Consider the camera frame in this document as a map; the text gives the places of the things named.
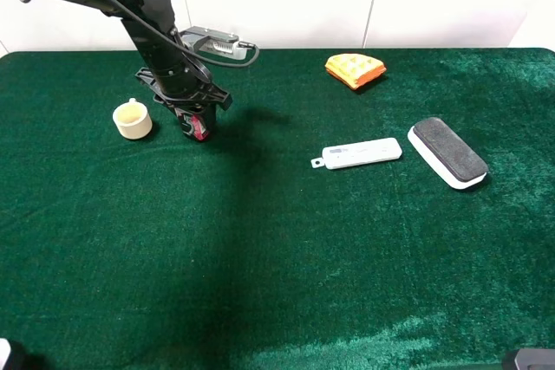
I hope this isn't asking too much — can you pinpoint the black white device bottom left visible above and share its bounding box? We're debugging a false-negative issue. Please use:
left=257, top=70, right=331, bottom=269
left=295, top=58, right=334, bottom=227
left=0, top=338, right=26, bottom=370

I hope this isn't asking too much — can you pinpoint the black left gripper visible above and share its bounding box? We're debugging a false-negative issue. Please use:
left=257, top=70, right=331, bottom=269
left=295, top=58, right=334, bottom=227
left=135, top=64, right=232, bottom=139

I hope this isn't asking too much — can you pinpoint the green velvet table cloth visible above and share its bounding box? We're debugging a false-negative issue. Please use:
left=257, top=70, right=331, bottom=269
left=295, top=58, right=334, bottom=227
left=1, top=49, right=554, bottom=369

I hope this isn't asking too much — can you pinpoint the black red gum canister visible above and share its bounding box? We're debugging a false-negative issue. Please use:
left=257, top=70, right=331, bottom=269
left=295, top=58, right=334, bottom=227
left=178, top=114, right=209, bottom=142

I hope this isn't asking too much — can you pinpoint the clear white plastic case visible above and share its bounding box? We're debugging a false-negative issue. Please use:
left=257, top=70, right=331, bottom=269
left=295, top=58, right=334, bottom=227
left=310, top=138, right=402, bottom=170

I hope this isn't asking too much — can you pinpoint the orange toy waffle wedge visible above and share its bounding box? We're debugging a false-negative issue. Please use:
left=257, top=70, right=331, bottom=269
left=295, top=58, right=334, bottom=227
left=325, top=54, right=387, bottom=91

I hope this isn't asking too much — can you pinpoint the black camera cable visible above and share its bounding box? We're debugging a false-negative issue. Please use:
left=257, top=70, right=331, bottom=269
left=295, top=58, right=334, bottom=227
left=8, top=0, right=261, bottom=85

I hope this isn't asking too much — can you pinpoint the black white whiteboard eraser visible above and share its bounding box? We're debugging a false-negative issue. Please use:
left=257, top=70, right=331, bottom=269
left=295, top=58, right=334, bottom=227
left=407, top=117, right=489, bottom=191

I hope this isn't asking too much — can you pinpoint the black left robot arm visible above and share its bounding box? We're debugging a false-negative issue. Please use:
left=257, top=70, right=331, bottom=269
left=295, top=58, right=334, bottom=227
left=64, top=0, right=232, bottom=141

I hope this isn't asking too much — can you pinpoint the cream ceramic cup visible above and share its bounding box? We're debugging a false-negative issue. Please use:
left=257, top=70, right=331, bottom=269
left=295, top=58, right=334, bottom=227
left=112, top=98, right=153, bottom=140

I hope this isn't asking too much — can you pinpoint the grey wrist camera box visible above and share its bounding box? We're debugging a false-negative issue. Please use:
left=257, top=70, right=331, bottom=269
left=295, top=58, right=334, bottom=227
left=180, top=26, right=247, bottom=61

